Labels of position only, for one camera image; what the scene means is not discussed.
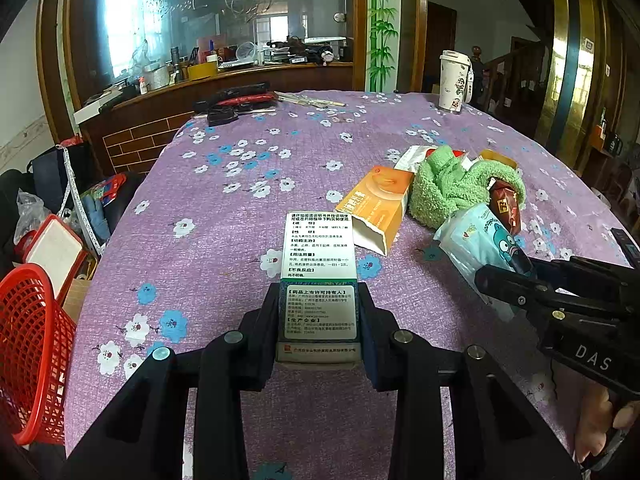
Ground green towel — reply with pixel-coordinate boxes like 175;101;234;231
407;145;526;231

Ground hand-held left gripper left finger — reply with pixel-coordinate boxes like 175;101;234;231
65;282;281;480

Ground clear plastic bag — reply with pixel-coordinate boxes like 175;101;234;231
14;189;51;243

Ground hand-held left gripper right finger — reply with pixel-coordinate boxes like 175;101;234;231
356;284;583;480

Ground orange medicine box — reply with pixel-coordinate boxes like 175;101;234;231
334;166;416;256

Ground white crumpled wrapper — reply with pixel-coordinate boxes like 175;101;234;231
394;145;436;171

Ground black bag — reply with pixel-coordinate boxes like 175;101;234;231
27;142;91;216

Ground wooden door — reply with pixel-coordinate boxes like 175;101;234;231
425;2;458;93

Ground wood framed glass partition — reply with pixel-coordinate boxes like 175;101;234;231
37;0;431;126

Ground green white medicine box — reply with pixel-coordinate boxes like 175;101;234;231
276;211;362;367

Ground blue cloth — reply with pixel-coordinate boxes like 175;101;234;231
80;175;126;241

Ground white red-rimmed tray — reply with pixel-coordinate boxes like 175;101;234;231
22;215;88;306

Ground cartoon print tumbler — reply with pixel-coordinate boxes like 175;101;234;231
439;51;475;113

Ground purple floral tablecloth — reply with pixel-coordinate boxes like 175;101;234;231
65;90;640;480

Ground blue tissue packet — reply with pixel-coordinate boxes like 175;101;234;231
432;203;533;321

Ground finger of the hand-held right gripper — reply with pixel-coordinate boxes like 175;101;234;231
511;249;637;287
474;263;627;319

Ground wooden stair railing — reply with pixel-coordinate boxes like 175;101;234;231
472;42;546;116

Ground clear wrapped thin sticks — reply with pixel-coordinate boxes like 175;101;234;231
274;91;346;108

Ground wooden counter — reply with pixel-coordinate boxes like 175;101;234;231
75;62;356;176

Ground person's right hand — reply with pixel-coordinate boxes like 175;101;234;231
574;387;640;461

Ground red snack packet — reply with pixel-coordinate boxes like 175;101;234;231
487;177;523;236

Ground red black pliers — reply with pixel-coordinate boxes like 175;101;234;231
194;81;271;111

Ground white strap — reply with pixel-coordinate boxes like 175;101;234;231
57;145;103;256

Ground green bamboo wall decal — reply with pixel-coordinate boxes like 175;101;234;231
365;0;401;92

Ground dark jacket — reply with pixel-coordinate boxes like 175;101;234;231
470;57;486;106

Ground red mesh basket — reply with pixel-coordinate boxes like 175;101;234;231
0;262;78;446

